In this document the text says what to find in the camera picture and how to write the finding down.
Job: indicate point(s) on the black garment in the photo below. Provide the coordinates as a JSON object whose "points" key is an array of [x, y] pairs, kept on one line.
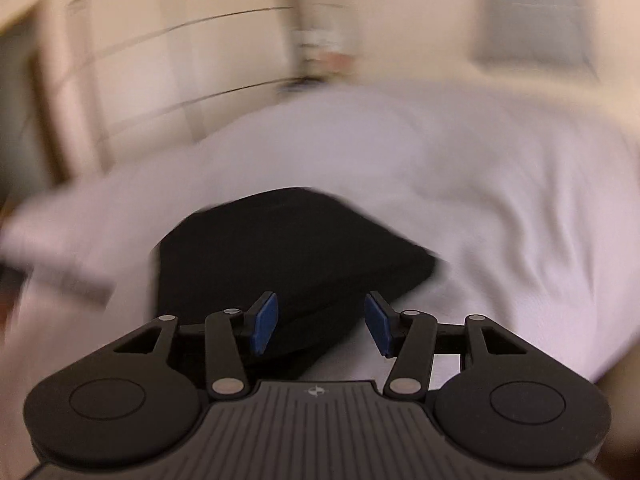
{"points": [[280, 245]]}

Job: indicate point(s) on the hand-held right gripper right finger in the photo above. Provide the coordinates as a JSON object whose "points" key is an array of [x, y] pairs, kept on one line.
{"points": [[380, 322]]}

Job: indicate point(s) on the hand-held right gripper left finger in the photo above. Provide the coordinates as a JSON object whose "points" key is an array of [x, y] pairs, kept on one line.
{"points": [[264, 322]]}

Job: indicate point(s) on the grey woven cushion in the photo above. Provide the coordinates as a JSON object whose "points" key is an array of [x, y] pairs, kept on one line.
{"points": [[535, 20]]}

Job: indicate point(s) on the white duvet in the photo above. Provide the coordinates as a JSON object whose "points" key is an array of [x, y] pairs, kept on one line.
{"points": [[500, 175]]}

